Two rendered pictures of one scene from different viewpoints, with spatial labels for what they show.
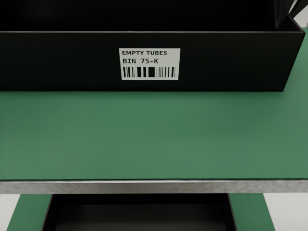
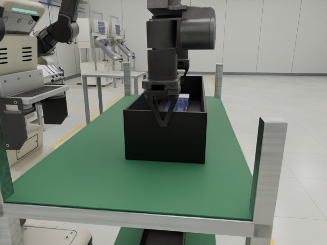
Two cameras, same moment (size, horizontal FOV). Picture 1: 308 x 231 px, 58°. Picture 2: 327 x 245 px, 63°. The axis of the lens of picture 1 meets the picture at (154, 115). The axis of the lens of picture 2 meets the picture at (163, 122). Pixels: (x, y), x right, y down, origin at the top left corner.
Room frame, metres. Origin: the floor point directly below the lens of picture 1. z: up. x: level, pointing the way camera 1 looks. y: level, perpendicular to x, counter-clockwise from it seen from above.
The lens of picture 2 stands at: (0.54, -0.74, 1.20)
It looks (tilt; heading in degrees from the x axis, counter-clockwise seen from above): 17 degrees down; 97
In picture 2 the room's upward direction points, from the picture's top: straight up
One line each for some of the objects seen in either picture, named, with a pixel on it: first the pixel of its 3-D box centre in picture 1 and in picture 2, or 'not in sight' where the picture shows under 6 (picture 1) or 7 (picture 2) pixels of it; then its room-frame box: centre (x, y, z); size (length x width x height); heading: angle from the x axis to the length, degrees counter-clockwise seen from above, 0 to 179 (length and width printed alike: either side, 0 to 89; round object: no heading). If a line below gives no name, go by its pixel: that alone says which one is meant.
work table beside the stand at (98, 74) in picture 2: not in sight; (117, 103); (-0.49, 2.57, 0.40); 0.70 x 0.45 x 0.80; 176
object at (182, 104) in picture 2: not in sight; (175, 113); (0.48, 0.06, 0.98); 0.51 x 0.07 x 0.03; 90
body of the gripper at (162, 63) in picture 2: not in sight; (162, 68); (0.47, -0.23, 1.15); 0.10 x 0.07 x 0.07; 90
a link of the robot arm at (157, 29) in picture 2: not in sight; (165, 35); (0.48, -0.23, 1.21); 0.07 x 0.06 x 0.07; 173
